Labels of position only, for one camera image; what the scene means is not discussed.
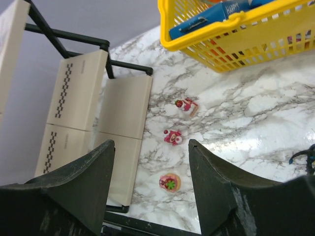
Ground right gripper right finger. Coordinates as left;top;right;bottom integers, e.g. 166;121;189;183
189;140;315;236

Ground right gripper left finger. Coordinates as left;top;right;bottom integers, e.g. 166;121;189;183
0;140;115;236

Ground beige tiered shelf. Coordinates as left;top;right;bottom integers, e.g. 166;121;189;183
0;0;153;213

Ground strawberry tart toy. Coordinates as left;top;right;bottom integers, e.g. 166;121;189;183
159;173;181;193

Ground pink bear toy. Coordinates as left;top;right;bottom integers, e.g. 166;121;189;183
163;130;183;146

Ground black dragon toy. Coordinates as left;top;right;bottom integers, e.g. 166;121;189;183
288;144;315;176

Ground strawberry cake slice toy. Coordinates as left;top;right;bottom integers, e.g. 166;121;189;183
175;98;199;117

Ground yellow plastic basket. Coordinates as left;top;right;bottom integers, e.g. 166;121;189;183
158;0;315;73

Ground blue box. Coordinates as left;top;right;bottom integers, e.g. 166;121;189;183
169;0;272;40

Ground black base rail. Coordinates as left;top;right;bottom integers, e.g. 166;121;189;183
103;212;200;236

